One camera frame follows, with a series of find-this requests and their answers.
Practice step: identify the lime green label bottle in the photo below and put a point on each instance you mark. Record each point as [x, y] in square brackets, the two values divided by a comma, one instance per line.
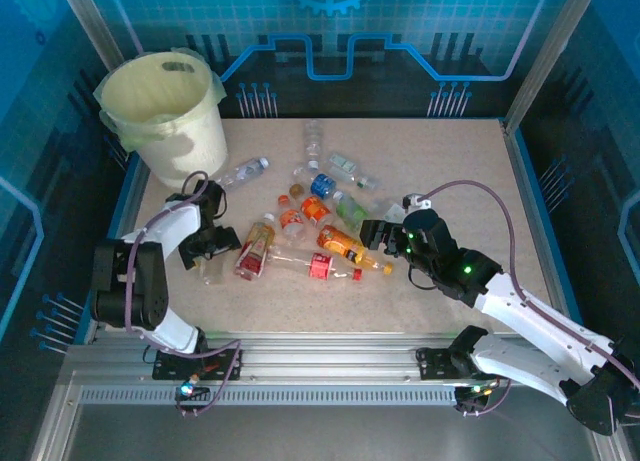
[350, 210]

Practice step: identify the small clear plastic bottle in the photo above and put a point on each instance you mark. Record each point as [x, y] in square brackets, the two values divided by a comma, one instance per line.
[212, 276]

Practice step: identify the red yellow label bottle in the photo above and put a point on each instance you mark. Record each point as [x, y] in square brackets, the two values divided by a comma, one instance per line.
[255, 251]

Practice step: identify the orange juice bottle yellow cap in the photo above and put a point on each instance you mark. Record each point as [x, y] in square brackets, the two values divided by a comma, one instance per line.
[340, 241]

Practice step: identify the clear bottle with blue cap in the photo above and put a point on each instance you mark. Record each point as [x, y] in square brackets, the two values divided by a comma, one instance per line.
[245, 171]

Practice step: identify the red label cola bottle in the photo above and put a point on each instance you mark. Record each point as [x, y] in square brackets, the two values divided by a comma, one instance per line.
[320, 266]

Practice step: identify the orange label bottle brown cap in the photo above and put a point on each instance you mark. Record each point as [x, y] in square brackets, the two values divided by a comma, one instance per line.
[315, 211]

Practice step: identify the blue label bottle white cap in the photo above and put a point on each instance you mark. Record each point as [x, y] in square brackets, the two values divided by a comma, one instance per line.
[324, 185]

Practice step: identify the clear bottle green white label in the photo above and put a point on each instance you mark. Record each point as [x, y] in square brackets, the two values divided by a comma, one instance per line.
[345, 163]

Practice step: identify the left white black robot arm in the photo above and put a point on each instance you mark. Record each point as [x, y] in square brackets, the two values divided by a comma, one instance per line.
[180, 221]

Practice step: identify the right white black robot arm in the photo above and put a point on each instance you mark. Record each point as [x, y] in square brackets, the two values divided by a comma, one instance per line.
[525, 311]

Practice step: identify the cream plastic waste bin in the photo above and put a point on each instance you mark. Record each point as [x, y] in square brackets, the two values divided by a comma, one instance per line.
[195, 151]

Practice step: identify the translucent bin liner bag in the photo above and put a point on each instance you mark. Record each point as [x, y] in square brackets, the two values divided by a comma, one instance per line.
[150, 96]

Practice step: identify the ribbed clear bottle blue cap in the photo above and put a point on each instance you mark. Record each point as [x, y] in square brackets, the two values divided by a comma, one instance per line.
[313, 141]

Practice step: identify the aluminium table side rail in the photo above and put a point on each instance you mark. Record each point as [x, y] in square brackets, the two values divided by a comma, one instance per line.
[131, 196]
[517, 156]

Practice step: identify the aluminium mounting rail beam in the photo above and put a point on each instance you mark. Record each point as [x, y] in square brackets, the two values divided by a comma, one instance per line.
[325, 361]

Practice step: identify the aluminium frame post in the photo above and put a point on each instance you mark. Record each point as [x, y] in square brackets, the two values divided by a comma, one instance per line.
[545, 46]
[90, 21]

